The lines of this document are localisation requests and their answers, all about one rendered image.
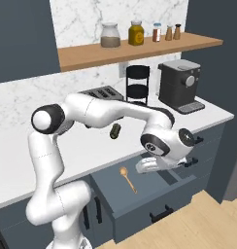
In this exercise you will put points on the yellow jar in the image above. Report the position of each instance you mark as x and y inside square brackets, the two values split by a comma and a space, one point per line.
[136, 35]

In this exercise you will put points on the dark grey tall cupboard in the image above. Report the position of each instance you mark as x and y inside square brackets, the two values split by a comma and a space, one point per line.
[217, 74]

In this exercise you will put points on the silver toaster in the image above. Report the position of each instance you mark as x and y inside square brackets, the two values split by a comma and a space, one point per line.
[102, 93]

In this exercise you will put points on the grey cupboard door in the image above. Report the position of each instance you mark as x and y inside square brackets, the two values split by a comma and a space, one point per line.
[106, 223]
[13, 223]

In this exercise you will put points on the grey open drawer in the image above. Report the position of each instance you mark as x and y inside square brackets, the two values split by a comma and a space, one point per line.
[140, 201]

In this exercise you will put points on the dark green pickle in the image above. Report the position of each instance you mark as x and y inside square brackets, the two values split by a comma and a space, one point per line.
[115, 131]

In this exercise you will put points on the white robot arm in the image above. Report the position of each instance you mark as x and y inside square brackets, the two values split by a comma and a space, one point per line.
[78, 110]

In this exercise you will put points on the red spice bottle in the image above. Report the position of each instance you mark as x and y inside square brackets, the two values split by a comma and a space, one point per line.
[156, 33]

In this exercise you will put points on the dark grey wall cupboard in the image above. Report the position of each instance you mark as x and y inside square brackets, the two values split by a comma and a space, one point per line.
[23, 35]

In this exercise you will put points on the grey drawer front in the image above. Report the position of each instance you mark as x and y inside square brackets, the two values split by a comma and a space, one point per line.
[206, 165]
[211, 137]

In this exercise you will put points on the clear glass jar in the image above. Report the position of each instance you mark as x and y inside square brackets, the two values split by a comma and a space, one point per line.
[110, 37]

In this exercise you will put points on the brown shaker with black top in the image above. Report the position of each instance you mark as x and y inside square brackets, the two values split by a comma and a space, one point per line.
[177, 33]

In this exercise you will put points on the dark grey coffee machine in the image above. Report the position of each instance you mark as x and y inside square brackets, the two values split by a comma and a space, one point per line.
[177, 86]

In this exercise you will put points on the wooden spoon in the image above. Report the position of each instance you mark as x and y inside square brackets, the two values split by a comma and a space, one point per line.
[124, 171]

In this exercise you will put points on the white wall outlet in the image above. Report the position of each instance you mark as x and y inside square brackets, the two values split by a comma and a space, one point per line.
[122, 69]

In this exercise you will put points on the wooden wall shelf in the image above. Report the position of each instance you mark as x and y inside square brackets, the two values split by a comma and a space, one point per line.
[123, 52]

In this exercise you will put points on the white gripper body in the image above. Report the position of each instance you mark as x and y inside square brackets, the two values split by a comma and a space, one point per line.
[149, 165]

